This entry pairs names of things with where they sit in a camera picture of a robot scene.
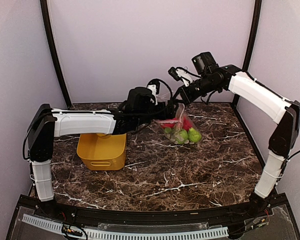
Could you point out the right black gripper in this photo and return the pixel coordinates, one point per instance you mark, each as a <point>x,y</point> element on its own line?
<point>187,98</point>

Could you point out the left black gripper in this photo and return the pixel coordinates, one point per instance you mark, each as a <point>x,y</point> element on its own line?
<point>163,114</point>

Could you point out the red apple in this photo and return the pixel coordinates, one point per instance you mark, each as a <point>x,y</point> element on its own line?
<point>169,123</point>

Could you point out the red tomato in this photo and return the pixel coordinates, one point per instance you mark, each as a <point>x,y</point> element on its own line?
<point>187,124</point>

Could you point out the clear zip top bag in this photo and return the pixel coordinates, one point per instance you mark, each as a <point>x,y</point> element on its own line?
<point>179,115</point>

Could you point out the green cabbage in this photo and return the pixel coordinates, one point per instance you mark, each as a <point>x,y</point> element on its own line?
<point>181,136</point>
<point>194,135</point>

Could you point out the yellow plastic basket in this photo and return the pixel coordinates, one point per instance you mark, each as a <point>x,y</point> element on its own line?
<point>102,154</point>

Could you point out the yellow lemon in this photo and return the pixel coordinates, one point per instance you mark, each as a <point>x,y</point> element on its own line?
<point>103,136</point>

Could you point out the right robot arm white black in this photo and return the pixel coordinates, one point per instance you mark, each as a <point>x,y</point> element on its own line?
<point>210,78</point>

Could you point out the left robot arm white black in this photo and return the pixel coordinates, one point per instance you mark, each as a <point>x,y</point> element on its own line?
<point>49,123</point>

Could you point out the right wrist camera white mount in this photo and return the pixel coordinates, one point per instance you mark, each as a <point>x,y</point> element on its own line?
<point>179,74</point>

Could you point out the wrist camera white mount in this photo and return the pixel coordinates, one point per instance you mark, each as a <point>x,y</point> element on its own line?
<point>179,74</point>
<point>154,86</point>

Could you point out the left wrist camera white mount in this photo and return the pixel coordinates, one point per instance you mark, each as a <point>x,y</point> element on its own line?
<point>154,86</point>

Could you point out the black front rail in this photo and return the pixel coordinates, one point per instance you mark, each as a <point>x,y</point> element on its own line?
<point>84,216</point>

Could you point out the left black frame post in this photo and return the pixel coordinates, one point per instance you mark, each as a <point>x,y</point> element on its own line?
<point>53,52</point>

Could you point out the white slotted cable duct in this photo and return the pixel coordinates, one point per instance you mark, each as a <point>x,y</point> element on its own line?
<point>127,232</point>

